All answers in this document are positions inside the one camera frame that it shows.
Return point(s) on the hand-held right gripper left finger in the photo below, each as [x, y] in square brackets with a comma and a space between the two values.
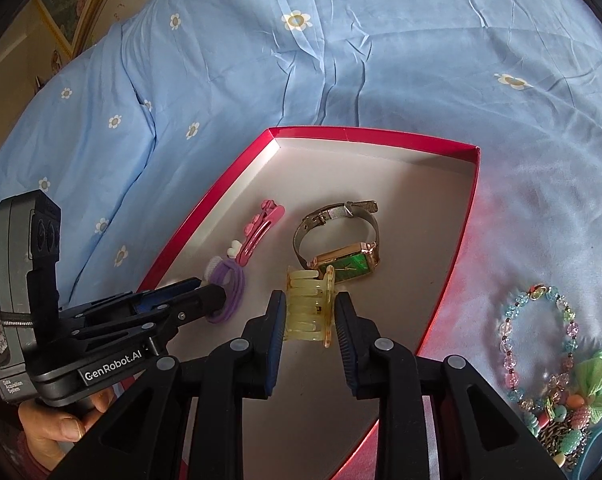
[276, 342]

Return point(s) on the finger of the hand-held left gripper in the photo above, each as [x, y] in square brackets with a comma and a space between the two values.
[201, 305]
[153, 302]

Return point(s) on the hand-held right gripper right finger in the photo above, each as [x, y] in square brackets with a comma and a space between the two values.
[348, 347]

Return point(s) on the yellow claw hair clip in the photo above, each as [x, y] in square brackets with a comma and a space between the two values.
[306, 310]

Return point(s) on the red cardboard box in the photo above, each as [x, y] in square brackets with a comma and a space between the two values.
[406, 200]

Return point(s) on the person's left hand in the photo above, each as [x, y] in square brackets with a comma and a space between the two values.
[56, 430]

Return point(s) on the green face wrist watch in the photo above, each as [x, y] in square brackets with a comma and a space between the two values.
[351, 262]

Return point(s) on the pink flower hair clip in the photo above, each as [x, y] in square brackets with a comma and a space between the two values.
[273, 212]

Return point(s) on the blue floral blanket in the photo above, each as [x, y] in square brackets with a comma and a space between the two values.
[331, 60]

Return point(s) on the gold framed wall picture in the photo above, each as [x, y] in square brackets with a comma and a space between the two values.
[66, 5]

